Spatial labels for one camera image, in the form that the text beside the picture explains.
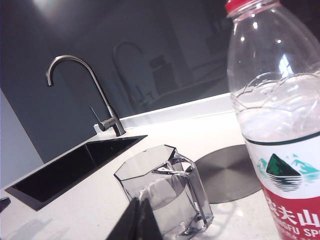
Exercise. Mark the clear red-label water bottle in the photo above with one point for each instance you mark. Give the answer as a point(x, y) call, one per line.
point(275, 100)

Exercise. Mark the round black metal disc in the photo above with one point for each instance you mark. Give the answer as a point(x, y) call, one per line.
point(225, 175)

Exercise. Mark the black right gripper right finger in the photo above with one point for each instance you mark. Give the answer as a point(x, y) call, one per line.
point(149, 222)

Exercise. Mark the black rectangular sink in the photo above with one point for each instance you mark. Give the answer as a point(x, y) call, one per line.
point(62, 175)

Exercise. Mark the clear faceted plastic mug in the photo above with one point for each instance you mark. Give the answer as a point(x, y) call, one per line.
point(175, 195)

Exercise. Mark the brushed steel gooseneck faucet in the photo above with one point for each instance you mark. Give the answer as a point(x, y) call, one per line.
point(115, 122)

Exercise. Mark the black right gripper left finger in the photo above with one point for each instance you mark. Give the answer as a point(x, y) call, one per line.
point(127, 222)

